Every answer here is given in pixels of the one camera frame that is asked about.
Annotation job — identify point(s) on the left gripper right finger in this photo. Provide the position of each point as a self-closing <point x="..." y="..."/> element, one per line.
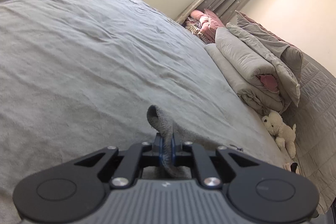
<point x="211" y="169"/>

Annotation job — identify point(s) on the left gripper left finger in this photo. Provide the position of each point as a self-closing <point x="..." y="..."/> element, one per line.
<point x="120" y="169"/>

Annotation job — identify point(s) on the grey fleece garment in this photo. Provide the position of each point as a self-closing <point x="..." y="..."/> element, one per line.
<point x="168" y="128"/>

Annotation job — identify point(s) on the white plush dog toy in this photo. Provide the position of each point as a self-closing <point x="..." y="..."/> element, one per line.
<point x="283" y="134"/>

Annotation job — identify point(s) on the beige and black garment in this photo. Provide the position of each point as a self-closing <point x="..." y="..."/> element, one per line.
<point x="292" y="167"/>

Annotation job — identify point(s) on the grey quilted headboard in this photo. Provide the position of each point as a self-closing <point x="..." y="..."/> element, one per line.
<point x="315" y="132"/>

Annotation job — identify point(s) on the folded grey duvet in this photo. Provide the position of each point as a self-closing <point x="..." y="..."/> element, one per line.
<point x="261" y="68"/>

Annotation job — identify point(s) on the grey bed sheet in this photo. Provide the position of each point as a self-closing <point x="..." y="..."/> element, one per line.
<point x="79" y="75"/>

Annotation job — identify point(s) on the pink bedding pile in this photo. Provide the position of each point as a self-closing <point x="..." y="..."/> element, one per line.
<point x="204" y="25"/>

